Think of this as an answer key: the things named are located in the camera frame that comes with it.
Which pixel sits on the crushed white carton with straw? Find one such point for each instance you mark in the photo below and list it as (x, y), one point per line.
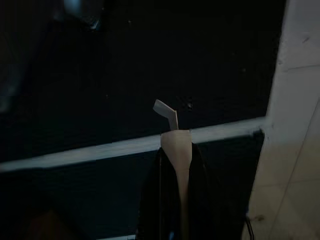
(178, 150)

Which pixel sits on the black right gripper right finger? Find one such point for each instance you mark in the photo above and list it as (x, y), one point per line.
(198, 200)

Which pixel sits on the black rubbish bin, pale rim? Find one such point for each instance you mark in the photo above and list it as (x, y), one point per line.
(100, 153)

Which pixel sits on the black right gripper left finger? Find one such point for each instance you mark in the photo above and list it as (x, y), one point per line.
(160, 200)

